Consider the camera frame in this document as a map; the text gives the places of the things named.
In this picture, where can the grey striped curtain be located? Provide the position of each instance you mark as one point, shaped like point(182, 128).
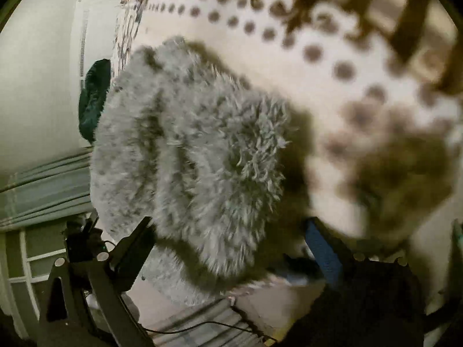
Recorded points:
point(202, 332)
point(47, 195)

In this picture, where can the white wall air conditioner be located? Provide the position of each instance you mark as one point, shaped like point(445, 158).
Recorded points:
point(97, 25)

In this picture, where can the grey fuzzy pants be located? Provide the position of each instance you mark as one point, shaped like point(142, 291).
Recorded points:
point(202, 144)

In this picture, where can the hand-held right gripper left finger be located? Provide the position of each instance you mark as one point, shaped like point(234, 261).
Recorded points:
point(134, 249)

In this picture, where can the floral printed blanket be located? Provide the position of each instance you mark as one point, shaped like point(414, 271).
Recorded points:
point(289, 61)

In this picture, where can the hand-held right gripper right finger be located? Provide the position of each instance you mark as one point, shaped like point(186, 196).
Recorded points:
point(323, 256)

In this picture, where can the window with metal grille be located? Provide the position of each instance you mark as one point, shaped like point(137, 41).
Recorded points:
point(29, 260)

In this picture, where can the dark green cloth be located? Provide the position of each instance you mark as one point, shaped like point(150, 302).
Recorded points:
point(92, 101)

